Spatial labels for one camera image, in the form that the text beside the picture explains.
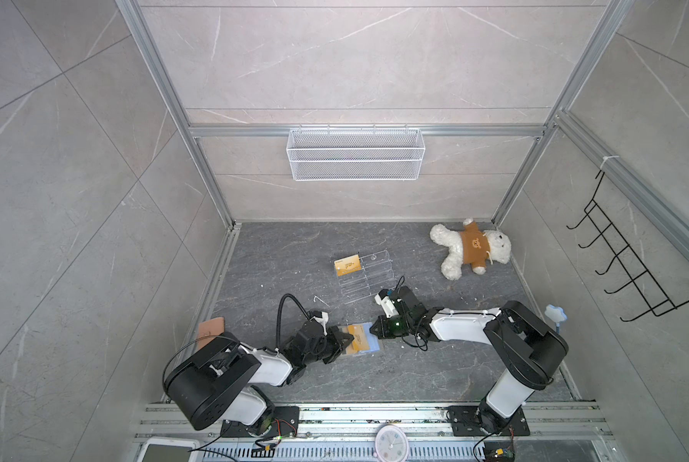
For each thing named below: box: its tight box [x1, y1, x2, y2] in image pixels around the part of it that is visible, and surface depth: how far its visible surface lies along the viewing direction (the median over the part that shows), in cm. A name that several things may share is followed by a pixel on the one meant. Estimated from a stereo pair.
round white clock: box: [374, 424, 409, 462], surface depth 70 cm
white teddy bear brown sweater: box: [429, 217, 512, 281], surface depth 105 cm
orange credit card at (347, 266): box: [333, 254, 362, 277], surface depth 97 cm
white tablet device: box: [136, 436, 203, 462], surface depth 67 cm
